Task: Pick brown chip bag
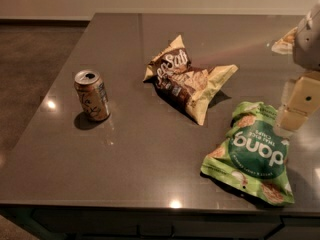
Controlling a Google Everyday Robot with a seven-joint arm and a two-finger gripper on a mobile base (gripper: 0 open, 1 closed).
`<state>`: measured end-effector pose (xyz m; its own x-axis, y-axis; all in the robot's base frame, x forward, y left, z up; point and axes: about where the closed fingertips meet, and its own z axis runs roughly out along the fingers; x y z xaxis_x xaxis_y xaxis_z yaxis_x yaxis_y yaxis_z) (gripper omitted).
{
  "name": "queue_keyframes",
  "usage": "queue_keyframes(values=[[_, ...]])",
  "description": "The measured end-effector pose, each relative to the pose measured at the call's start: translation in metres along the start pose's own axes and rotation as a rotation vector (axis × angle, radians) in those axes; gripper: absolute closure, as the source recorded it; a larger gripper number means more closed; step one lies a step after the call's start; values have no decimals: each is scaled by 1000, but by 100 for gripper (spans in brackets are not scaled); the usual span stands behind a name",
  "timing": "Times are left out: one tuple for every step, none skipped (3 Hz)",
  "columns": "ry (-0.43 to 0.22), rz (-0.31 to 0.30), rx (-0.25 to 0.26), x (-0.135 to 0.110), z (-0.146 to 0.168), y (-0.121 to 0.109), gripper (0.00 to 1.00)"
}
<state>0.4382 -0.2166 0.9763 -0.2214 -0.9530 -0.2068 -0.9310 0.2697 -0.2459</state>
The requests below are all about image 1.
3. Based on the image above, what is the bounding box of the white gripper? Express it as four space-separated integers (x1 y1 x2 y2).
274 1 320 133

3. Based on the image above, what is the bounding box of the brown chip bag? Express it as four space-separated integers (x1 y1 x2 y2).
143 35 238 125

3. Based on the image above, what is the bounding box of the green dang chip bag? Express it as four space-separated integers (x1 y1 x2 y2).
201 102 294 206

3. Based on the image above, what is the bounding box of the orange soda can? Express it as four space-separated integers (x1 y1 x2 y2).
74 69 110 122

